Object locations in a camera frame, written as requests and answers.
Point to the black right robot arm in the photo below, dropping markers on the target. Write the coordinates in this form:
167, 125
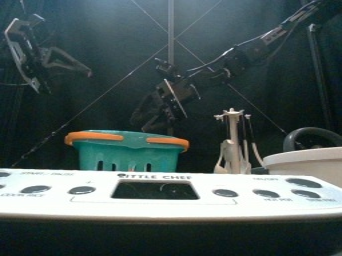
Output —
248, 50

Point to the black vertical frame post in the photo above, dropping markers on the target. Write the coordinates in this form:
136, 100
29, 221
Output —
317, 76

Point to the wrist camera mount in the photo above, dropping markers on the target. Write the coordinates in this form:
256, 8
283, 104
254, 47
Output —
174, 100
17, 46

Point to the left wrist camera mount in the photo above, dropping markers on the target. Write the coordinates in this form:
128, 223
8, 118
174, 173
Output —
17, 46

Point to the white toy spatula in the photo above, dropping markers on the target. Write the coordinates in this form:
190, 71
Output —
220, 156

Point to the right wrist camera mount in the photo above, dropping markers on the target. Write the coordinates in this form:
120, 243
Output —
174, 100

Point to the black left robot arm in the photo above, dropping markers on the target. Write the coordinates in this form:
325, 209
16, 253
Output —
9, 10

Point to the white utensil stand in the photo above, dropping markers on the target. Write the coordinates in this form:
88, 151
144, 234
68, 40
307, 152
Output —
234, 140

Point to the white toy stove panel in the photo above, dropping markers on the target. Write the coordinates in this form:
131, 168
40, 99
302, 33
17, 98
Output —
168, 195

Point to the white toy ladle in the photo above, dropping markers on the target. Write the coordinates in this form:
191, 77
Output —
255, 146

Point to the grey vertical frame pole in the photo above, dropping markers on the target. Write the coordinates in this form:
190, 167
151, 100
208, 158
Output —
171, 31

